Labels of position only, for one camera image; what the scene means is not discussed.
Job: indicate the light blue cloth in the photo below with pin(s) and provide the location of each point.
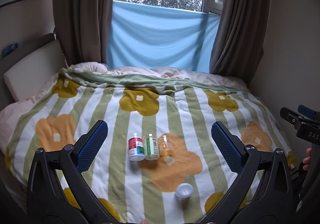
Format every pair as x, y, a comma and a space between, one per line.
160, 39

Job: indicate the blue label water bottle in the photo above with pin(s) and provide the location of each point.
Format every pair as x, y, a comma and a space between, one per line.
10, 48

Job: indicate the red label white bottle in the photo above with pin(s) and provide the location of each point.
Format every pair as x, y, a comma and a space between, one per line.
136, 146

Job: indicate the white pillow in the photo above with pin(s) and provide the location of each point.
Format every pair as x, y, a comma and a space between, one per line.
32, 69

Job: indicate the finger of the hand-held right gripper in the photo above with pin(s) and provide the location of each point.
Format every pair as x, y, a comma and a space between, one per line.
308, 111
290, 115

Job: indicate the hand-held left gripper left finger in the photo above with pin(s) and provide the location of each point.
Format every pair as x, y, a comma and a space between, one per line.
93, 143

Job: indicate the orange translucent bottle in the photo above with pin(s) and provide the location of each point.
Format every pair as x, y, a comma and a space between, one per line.
165, 145

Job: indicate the person's right hand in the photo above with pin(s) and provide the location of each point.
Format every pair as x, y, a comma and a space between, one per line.
307, 160

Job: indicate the small white cup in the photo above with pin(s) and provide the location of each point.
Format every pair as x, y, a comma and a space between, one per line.
183, 191

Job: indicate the green label white bottle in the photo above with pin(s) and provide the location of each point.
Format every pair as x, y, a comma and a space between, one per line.
151, 146

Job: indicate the brown curtain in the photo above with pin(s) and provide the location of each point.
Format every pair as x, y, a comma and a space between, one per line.
240, 19
82, 14

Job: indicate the striped floral blanket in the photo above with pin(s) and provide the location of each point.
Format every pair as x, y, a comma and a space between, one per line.
140, 106

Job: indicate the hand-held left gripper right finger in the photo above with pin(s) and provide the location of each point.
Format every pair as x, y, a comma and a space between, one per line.
226, 143

